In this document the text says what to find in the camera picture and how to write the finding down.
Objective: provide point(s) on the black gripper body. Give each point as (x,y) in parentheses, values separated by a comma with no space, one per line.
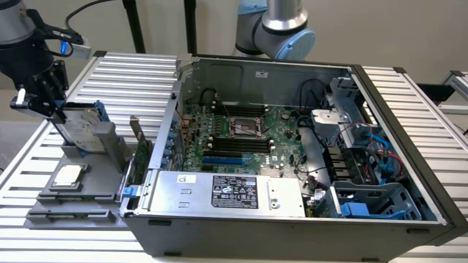
(25,61)

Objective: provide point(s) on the hard disk with blue carrier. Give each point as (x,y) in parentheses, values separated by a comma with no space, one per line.
(81,128)

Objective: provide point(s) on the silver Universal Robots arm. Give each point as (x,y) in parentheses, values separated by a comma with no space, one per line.
(281,19)

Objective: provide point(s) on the metal disk bay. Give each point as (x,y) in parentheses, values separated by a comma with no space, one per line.
(340,109)

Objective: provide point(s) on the silver CPU chip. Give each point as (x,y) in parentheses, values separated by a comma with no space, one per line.
(68,174)

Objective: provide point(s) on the black stand pole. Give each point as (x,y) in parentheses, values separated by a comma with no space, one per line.
(135,26)
(191,26)

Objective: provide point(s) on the grey parts rack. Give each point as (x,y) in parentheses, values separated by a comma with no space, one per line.
(91,180)

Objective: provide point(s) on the green graphics card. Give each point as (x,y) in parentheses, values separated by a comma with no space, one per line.
(140,153)

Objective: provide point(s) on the blue case latch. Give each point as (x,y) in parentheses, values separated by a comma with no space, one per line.
(131,191)

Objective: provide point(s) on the green RAM stick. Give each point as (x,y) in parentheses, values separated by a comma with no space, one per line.
(76,214)

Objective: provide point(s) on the black RAM slot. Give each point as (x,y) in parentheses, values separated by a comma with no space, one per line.
(239,107)
(241,139)
(241,146)
(239,104)
(239,113)
(241,142)
(241,149)
(239,110)

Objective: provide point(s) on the black long expansion slot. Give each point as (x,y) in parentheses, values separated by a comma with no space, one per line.
(223,154)

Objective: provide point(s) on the black short expansion slot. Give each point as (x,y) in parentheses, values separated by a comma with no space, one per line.
(211,168)

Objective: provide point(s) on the CPU socket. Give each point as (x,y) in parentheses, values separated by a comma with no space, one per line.
(245,126)

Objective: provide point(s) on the blue expansion slot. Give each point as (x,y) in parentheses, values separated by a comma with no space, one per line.
(223,161)

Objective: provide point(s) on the silver power supply unit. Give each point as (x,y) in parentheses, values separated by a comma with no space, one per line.
(204,191)

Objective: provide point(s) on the silver coin battery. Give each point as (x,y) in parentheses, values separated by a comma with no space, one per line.
(285,115)

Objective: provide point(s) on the green motherboard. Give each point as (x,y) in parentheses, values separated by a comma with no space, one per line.
(281,148)

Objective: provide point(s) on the silver chipset heat sink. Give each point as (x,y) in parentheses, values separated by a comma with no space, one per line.
(272,172)

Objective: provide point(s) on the black fan shroud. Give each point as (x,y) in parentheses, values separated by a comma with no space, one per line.
(345,164)

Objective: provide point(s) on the black open PC case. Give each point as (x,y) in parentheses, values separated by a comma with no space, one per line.
(292,235)

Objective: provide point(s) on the grey plastic drive cage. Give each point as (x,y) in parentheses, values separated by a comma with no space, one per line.
(391,197)

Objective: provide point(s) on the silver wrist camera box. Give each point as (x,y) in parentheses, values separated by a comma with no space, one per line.
(79,50)

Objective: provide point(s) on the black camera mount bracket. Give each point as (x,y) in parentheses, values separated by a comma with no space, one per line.
(51,27)

